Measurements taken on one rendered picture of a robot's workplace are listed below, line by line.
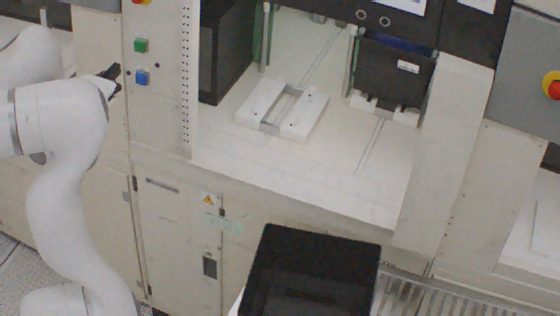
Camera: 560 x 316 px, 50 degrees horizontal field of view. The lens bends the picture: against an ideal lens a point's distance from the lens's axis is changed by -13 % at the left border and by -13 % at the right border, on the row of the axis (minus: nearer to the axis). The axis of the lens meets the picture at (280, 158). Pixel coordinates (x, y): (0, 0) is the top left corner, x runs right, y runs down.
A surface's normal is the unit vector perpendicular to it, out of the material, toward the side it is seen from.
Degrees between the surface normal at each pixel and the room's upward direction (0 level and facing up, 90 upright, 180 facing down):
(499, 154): 90
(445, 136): 90
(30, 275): 0
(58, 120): 64
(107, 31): 90
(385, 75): 90
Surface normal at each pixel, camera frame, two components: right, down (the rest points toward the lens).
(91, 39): -0.37, 0.60
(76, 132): 0.34, 0.45
